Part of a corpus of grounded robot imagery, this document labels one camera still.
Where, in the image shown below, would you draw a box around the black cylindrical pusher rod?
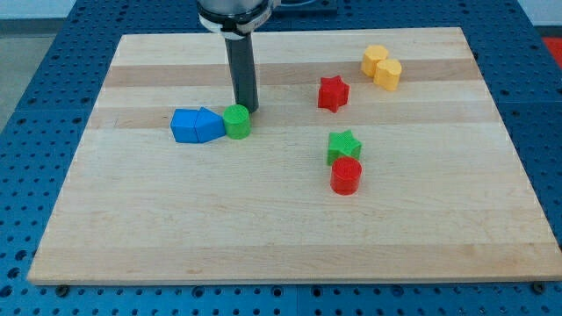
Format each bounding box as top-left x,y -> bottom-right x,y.
225,34 -> 259,113

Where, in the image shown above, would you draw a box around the yellow hexagon block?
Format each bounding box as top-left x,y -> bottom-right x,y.
361,45 -> 389,77

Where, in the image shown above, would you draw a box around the green star block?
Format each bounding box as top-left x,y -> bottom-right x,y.
327,130 -> 362,166

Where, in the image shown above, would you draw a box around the red cylinder block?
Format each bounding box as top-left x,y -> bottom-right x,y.
330,156 -> 363,196

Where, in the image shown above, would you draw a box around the yellow heart block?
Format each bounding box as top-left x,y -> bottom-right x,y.
373,59 -> 402,91

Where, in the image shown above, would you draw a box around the wooden board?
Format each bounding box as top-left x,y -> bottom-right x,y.
27,27 -> 561,285

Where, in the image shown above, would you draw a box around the green cylinder block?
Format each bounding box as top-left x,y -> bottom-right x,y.
223,104 -> 251,140

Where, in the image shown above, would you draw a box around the red star block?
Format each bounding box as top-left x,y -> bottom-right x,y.
317,75 -> 349,113

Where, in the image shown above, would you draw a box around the blue pentagon block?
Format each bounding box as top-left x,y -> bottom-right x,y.
194,107 -> 226,143

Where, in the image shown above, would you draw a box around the blue cube block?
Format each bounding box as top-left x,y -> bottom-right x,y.
170,109 -> 199,143

